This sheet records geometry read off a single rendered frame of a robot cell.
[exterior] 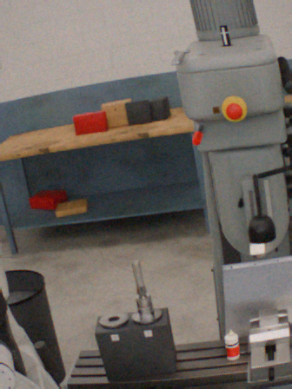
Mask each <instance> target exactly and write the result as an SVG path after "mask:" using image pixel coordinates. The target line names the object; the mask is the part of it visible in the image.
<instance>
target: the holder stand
mask: <svg viewBox="0 0 292 389"><path fill-rule="evenodd" d="M153 309H154V315H153V316H152V317H149V318H147V319H143V318H140V317H139V312H138V311H137V312H132V313H110V314H105V315H102V316H98V317H97V322H96V329H95V332H94V334H95V336H96V342H97V345H98V349H99V353H100V356H101V357H102V360H103V366H104V369H105V372H106V376H107V379H127V378H133V377H146V376H152V375H158V374H165V373H175V372H176V355H177V353H176V345H175V341H174V337H173V333H172V328H171V323H170V319H169V311H168V308H167V307H164V308H153Z"/></svg>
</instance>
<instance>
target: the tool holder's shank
mask: <svg viewBox="0 0 292 389"><path fill-rule="evenodd" d="M131 264H132V269H133V274H134V278H135V282H136V294H139V296H140V297H144V296H146V293H147V289H146V286H145V285H144V280H143V272H142V267H141V262H139V260H133V261H132V262H131Z"/></svg>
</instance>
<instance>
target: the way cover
mask: <svg viewBox="0 0 292 389"><path fill-rule="evenodd" d="M238 271H239V272H238ZM222 283H223V291H224V295H223V298H224V306H225V316H224V317H225V327H226V333H225V336H226V335H227V334H228V333H229V330H232V332H233V333H235V334H236V335H237V337H245V336H249V328H250V325H249V323H250V317H249V316H250V315H251V314H258V313H259V310H266V309H267V308H273V307H277V308H278V310H281V309H287V310H288V311H287V314H288V319H289V321H288V322H291V325H292V315H291V314H292V255H287V256H286V257H278V258H270V259H266V260H255V261H246V262H243V263H238V264H229V265H222ZM252 283H253V284H252ZM238 302H239V303H238ZM243 303H244V304H243ZM264 303H265V304H264ZM239 335H240V336H239Z"/></svg>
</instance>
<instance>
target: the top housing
mask: <svg viewBox="0 0 292 389"><path fill-rule="evenodd" d="M229 41H230V42H231V46H230V47H229V46H225V47H223V43H222V40H221V41H218V40H213V41H199V40H196V41H194V42H192V43H191V44H190V45H189V46H188V47H187V49H189V53H187V54H184V56H183V57H182V60H181V61H180V63H179V65H176V71H177V72H176V76H177V77H178V82H179V88H180V93H181V98H182V107H183V109H184V112H185V115H186V116H187V117H188V118H189V119H190V120H191V121H196V122H206V121H212V120H217V121H218V120H224V119H227V118H225V117H224V116H223V114H222V104H223V102H224V100H225V99H227V98H229V97H231V96H239V97H241V98H242V99H243V100H244V101H245V102H246V105H247V112H246V116H247V117H250V116H255V115H266V114H268V115H270V114H273V113H275V112H277V111H279V110H281V109H282V108H283V107H284V105H285V98H284V94H283V86H282V80H281V73H280V68H279V67H278V62H277V55H276V53H275V49H274V45H273V43H272V40H271V39H270V38H269V36H267V35H265V34H261V35H255V36H247V37H244V38H236V39H229ZM218 106H219V109H220V113H213V107H218Z"/></svg>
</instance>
